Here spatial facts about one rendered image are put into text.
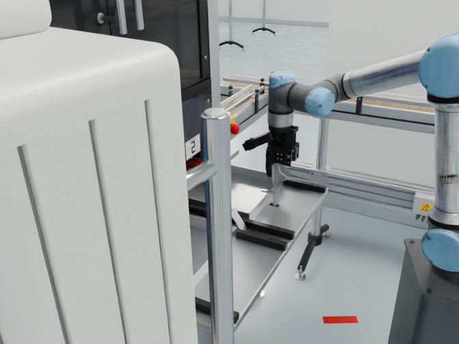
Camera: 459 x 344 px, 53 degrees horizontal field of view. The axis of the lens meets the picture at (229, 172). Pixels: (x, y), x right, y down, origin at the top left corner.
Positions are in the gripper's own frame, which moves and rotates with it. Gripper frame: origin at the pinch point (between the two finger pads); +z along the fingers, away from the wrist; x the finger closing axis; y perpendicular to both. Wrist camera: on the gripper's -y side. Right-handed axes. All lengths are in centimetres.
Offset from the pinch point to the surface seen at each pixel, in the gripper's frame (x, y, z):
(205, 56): 3.6, -24.7, -37.0
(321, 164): 86, -9, 34
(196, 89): -3.0, -24.7, -28.3
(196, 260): -41.2, -3.3, 3.3
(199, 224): -28.4, -10.1, 2.1
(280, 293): 51, -15, 91
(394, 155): 144, 19, 47
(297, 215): -9.5, 12.2, 3.5
